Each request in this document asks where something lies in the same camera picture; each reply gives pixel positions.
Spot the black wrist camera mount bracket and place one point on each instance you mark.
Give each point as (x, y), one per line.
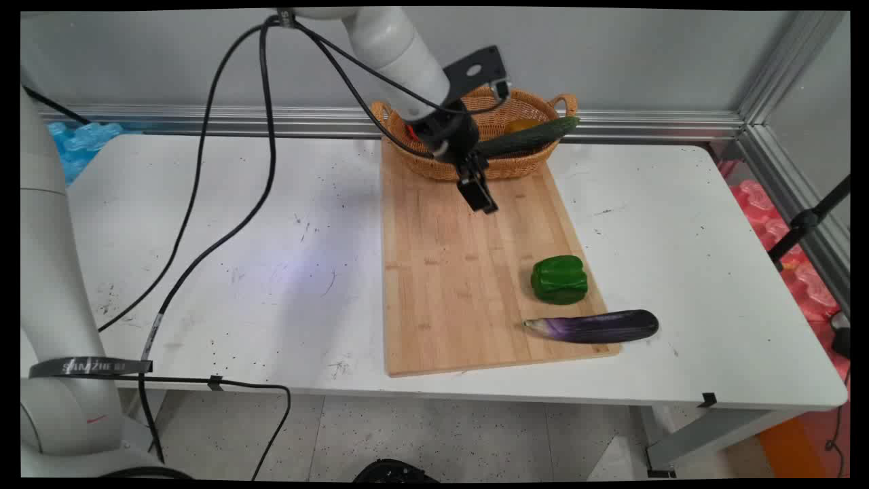
(475, 68)

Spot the green bell pepper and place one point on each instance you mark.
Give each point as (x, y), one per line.
(559, 280)

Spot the yellow-orange round fruit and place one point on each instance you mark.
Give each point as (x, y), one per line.
(521, 125)

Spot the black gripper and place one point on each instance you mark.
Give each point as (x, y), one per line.
(448, 132)

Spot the black tape piece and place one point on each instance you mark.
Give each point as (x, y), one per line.
(215, 383)
(707, 399)

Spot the aluminium corner frame post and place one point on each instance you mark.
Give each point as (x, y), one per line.
(787, 136)

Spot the black round object on floor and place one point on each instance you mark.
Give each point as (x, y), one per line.
(394, 472)

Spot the small black device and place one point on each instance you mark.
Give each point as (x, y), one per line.
(842, 338)

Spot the blue bubble wrap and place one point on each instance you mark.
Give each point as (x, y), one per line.
(81, 142)

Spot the horizontal aluminium frame rail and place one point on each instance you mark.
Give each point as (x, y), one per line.
(305, 121)

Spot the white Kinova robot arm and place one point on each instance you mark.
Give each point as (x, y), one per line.
(58, 272)

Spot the black tripod stand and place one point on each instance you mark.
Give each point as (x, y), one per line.
(808, 219)

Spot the bamboo cutting board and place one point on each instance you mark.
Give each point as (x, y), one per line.
(461, 285)

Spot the grey metal table leg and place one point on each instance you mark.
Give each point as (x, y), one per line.
(713, 435)

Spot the long dark green cucumber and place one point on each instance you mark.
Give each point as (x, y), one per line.
(526, 138)

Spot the purple eggplant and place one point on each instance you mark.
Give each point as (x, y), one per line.
(597, 327)

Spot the red bubble wrap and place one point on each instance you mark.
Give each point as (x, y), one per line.
(787, 251)

